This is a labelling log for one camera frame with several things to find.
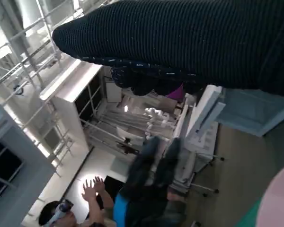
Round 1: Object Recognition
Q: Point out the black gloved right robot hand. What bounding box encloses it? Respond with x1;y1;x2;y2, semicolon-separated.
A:
52;0;284;97

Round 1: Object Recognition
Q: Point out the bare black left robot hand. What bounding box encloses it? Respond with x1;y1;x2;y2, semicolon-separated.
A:
112;136;187;227

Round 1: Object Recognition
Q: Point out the person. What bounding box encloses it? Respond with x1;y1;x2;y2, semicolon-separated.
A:
38;176;116;227

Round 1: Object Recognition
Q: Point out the metal pipe frame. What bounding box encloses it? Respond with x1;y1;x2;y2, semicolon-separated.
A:
0;0;90;100

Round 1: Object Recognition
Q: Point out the white shelf cabinet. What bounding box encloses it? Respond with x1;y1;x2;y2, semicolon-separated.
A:
39;59;107;152

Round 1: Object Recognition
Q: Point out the grey chair with casters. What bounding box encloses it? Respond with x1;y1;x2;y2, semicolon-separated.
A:
168;139;226;198

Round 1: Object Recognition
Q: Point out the green cutting mat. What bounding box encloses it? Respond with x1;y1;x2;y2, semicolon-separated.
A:
234;198;269;227

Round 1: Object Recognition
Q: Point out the pink bowl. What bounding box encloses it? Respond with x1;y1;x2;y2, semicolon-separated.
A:
255;162;284;227

